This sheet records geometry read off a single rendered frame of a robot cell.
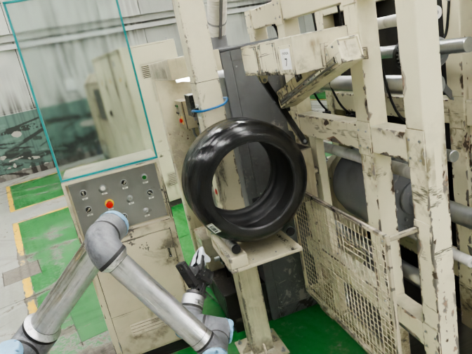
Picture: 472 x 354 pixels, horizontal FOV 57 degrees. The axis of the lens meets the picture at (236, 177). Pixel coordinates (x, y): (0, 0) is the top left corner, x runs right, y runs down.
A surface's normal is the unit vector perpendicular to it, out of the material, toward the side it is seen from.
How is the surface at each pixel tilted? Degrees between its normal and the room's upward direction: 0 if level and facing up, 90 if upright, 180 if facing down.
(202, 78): 90
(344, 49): 72
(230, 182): 90
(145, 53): 90
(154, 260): 90
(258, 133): 80
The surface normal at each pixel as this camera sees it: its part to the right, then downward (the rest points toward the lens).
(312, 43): 0.30, 0.21
